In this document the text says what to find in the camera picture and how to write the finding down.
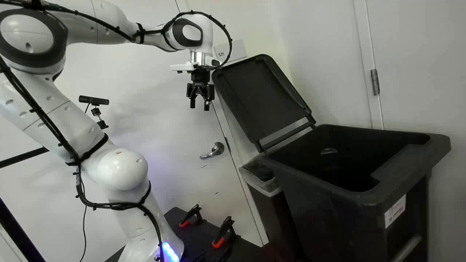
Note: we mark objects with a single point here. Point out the white label sticker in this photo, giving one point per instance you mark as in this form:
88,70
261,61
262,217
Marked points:
395,211

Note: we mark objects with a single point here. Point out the black camera on stand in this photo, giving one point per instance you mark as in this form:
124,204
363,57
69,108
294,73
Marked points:
93,99

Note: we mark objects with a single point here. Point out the grey metal door hinge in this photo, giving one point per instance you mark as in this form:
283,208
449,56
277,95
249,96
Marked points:
374,82

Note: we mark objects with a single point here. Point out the dark grey bin lid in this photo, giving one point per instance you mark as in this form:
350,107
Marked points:
256,96

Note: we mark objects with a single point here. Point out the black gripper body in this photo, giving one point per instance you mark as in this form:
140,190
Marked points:
200,82

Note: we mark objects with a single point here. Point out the large black plastic bin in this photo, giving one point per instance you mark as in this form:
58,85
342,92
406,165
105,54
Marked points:
329,219

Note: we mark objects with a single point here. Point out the black metal frame bar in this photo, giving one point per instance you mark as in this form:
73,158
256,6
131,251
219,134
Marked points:
23,156
19,233

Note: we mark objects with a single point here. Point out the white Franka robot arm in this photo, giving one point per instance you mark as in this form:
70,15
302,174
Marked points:
117,169

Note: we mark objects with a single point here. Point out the small dark waste bin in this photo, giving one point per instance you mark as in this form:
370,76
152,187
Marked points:
267,208

